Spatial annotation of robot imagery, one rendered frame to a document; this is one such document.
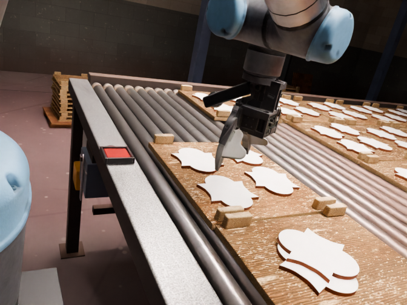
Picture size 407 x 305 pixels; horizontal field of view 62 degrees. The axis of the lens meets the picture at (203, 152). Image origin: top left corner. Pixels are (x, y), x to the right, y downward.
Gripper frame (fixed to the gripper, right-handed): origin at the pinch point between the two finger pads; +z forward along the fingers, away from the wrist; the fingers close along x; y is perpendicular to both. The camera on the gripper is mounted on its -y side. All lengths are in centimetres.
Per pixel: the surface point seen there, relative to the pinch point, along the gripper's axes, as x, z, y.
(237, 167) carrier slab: 16.0, 8.1, -4.0
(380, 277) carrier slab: -3.5, 8.2, 35.0
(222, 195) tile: -2.7, 7.2, 1.4
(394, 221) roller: 27.4, 10.1, 36.4
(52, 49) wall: 270, 63, -434
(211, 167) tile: 8.0, 7.2, -8.1
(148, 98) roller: 51, 10, -66
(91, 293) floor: 24, 102, -63
